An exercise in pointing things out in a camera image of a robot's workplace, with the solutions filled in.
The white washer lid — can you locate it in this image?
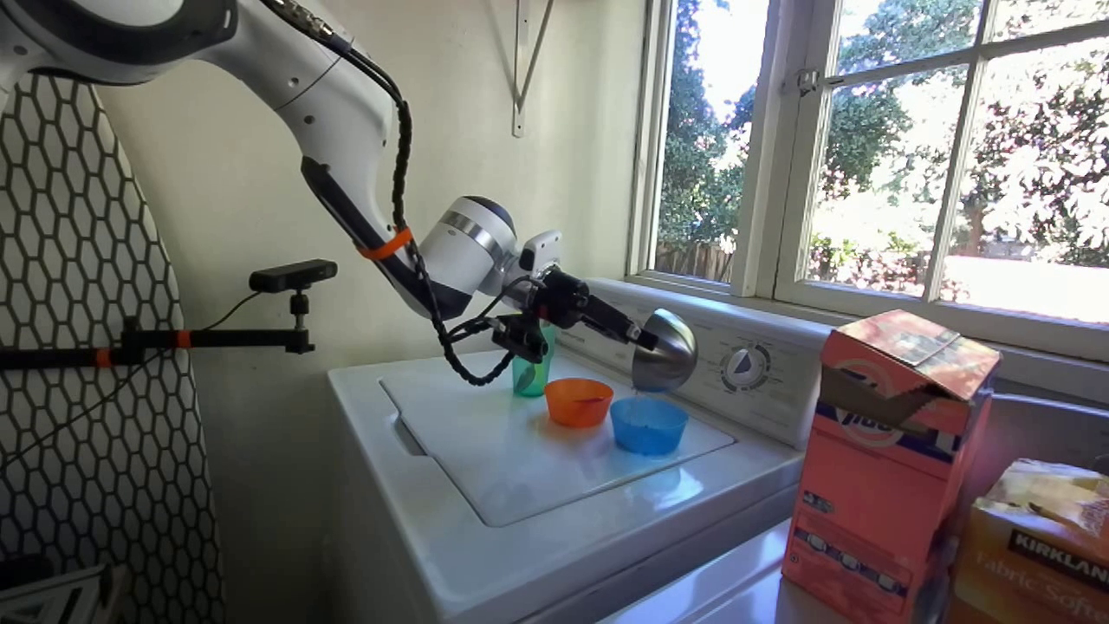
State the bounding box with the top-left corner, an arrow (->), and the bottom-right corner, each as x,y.
379,373 -> 740,532

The black braided cable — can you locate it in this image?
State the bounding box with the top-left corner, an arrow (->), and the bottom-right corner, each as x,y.
262,0 -> 548,392

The orange Tide detergent box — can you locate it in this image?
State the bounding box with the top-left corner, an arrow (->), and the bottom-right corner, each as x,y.
781,308 -> 1004,624

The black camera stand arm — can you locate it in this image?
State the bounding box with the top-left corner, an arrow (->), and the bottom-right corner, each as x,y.
0,288 -> 323,373

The blue plastic bowl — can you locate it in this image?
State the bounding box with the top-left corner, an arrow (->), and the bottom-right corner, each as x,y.
607,394 -> 692,459

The white framed window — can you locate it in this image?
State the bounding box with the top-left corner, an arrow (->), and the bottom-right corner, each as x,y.
628,0 -> 1109,363

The black camera on stand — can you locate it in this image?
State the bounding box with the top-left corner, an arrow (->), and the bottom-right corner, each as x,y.
245,257 -> 341,294

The white washing machine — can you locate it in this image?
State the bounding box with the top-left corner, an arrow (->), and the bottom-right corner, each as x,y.
327,274 -> 838,624

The orange velcro strap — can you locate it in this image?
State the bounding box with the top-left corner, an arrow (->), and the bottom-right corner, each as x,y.
358,224 -> 414,262

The Kirkland cardboard box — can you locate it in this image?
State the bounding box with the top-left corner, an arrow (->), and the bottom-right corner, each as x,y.
945,459 -> 1109,624

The white hexagon pattern panel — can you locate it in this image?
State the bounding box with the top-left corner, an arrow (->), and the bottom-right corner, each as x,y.
0,73 -> 225,624

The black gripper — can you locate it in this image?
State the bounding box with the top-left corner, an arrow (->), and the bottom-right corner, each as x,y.
529,267 -> 643,350

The orange plastic bowl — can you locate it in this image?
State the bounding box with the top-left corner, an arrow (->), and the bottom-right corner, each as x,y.
545,373 -> 617,434

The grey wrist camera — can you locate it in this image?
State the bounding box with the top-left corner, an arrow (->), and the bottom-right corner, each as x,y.
517,224 -> 567,280

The silver metal bowl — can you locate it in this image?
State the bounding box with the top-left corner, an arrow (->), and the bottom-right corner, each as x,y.
628,305 -> 700,394

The green translucent plastic cup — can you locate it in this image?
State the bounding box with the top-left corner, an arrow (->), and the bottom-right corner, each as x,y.
508,326 -> 558,402

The white washer control panel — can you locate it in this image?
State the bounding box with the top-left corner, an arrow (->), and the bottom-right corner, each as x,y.
574,274 -> 838,452

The white washer dial knob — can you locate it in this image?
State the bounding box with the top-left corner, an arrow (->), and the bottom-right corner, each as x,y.
721,343 -> 774,394

